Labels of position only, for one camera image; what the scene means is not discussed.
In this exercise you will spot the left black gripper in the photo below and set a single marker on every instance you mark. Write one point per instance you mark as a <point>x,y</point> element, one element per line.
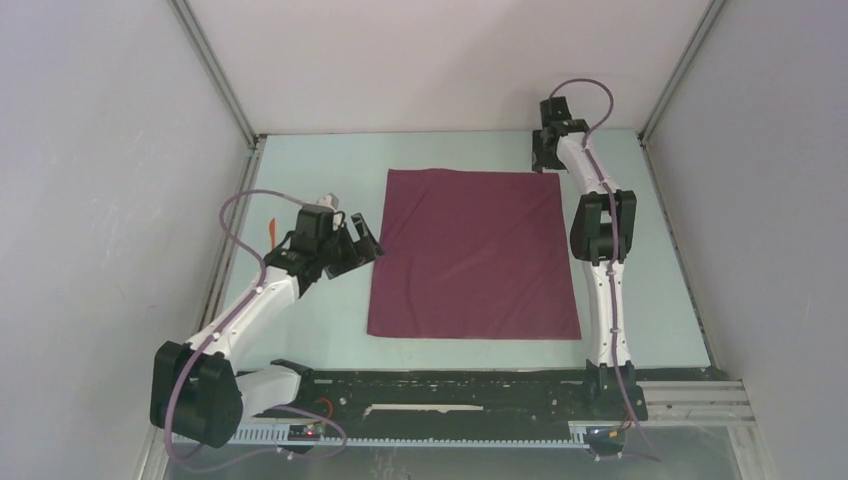
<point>365,239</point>

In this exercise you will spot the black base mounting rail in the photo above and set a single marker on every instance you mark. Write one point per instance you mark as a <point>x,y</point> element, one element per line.
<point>464,404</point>

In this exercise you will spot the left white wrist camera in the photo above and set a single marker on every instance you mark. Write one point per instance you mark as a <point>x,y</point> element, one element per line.
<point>331,201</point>

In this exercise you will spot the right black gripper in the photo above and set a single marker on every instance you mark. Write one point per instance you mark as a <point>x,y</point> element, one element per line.
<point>539,158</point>

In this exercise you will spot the orange plastic knife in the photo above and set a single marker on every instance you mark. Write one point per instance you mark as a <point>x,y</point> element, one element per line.
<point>272,230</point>

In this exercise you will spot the white cable duct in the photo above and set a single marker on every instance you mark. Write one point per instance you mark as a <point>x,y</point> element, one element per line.
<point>285,435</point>

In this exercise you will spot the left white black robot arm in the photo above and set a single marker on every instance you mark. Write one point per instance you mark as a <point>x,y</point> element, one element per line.
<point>198,390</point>

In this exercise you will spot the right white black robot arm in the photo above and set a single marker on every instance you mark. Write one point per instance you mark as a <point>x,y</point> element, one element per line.
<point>600,238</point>

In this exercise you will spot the maroon cloth napkin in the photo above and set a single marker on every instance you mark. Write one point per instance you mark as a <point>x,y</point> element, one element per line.
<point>473,255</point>

